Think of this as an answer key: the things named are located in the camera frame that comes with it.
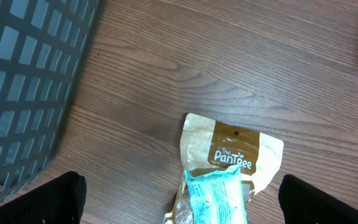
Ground snack packet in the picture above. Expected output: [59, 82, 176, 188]
[163, 113, 284, 223]

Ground grey plastic shopping basket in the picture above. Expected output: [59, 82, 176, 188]
[0, 0, 101, 203]

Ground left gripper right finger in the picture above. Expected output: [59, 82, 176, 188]
[278, 174, 358, 224]

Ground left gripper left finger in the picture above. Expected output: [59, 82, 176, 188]
[0, 171, 87, 224]

